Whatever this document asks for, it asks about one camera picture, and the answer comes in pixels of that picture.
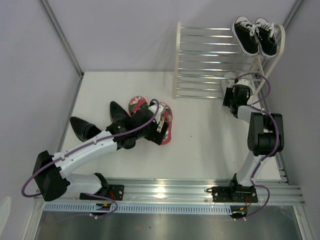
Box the left black canvas sneaker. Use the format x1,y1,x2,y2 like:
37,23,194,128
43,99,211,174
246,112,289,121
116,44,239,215
231,16,259,57

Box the aluminium frame post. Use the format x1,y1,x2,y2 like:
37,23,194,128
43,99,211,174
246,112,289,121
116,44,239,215
282,0,306,31
38,0,84,79

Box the left aluminium frame post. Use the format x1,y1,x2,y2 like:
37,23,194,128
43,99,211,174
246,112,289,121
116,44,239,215
38,0,84,79

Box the right aluminium frame post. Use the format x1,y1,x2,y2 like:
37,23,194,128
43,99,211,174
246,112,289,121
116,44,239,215
282,0,306,31

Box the cream shoe rack chrome bars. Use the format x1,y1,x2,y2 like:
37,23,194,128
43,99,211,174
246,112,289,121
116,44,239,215
172,22,286,99

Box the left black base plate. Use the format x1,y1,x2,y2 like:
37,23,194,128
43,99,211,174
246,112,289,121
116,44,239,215
106,184,125,201

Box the black canvas sneaker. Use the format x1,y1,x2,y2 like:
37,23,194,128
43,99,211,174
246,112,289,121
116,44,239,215
231,16,259,57
254,17,278,59

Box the red green flip-flop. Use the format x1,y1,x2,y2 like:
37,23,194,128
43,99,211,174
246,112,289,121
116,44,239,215
157,102,173,145
128,96,149,116

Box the right black canvas sneaker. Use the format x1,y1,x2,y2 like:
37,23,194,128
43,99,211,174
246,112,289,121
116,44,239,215
254,17,278,59

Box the white sneaker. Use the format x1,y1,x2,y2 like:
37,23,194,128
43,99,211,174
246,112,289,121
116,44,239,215
220,71,236,98
237,72,261,86

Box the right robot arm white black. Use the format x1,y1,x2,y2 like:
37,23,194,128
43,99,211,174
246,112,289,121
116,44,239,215
212,83,284,203

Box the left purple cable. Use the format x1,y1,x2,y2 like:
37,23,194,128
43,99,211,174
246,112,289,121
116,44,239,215
21,99,161,221

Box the aluminium mounting rail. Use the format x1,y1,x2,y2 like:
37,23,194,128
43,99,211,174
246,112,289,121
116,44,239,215
62,176,306,207

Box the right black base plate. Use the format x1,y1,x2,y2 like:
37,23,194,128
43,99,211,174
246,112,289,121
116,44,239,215
206,186,258,203

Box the slotted grey cable duct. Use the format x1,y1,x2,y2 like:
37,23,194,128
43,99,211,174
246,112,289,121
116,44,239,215
44,202,246,215

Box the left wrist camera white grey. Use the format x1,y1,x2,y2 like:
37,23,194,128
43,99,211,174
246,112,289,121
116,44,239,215
148,103,165,124

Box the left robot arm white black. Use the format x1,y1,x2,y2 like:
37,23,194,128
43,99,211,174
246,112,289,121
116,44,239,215
33,106,168,202

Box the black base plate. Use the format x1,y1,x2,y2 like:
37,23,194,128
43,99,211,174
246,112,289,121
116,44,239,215
206,186,258,203
106,184,125,201

